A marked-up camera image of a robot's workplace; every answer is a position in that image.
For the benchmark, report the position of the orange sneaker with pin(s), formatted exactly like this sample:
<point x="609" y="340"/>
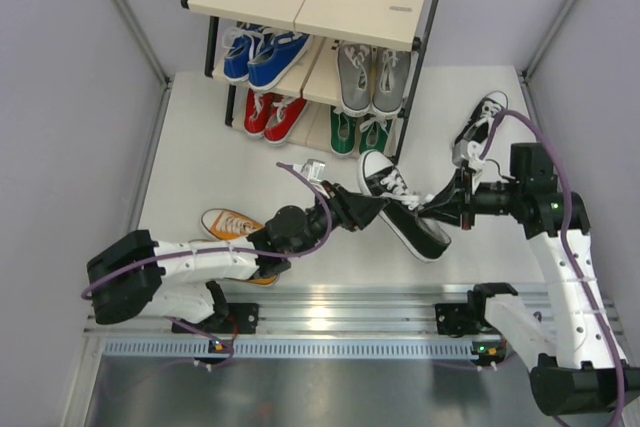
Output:
<point x="226" y="224"/>
<point x="257" y="279"/>

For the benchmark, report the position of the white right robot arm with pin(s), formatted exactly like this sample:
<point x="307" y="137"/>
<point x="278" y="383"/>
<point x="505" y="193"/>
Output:
<point x="579" y="367"/>

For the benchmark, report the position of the red sneaker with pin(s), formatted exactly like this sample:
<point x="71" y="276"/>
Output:
<point x="285" y="113"/>
<point x="257" y="112"/>

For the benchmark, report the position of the beige three-tier shoe shelf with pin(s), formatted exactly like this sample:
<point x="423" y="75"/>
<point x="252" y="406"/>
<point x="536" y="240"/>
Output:
<point x="402" y="25"/>

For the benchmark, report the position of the blue sneaker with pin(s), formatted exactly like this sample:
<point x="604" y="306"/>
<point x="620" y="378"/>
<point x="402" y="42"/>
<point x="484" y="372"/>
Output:
<point x="242" y="44"/>
<point x="279" y="54"/>

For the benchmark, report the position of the black sneaker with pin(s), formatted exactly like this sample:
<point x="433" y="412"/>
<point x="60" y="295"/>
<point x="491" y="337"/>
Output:
<point x="378" y="176"/>
<point x="482" y="117"/>

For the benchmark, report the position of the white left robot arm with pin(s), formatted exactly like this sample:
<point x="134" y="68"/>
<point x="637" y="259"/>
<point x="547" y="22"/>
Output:
<point x="141" y="276"/>

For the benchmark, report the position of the green sneaker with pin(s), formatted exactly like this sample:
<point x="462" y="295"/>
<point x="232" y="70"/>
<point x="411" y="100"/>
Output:
<point x="342" y="132"/>
<point x="375" y="132"/>

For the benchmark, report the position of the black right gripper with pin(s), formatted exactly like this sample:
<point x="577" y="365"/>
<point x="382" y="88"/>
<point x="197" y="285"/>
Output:
<point x="456" y="201"/>

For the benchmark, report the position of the orange sneaker upper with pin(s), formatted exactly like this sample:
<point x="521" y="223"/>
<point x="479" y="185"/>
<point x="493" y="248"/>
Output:
<point x="226" y="224"/>

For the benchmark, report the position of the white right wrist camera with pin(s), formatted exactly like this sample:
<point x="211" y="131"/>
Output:
<point x="469" y="153"/>

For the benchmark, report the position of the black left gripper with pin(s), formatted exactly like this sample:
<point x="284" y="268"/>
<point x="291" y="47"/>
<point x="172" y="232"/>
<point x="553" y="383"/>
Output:
<point x="352" y="210"/>

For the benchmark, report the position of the orange sneaker lower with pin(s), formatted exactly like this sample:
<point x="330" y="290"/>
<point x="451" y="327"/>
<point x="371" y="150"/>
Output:
<point x="257" y="279"/>

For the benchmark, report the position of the aluminium mounting rail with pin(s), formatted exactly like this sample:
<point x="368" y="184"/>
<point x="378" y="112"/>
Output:
<point x="322" y="322"/>

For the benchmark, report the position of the grey sneaker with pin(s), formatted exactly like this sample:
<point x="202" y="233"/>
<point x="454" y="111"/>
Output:
<point x="353" y="64"/>
<point x="393" y="68"/>

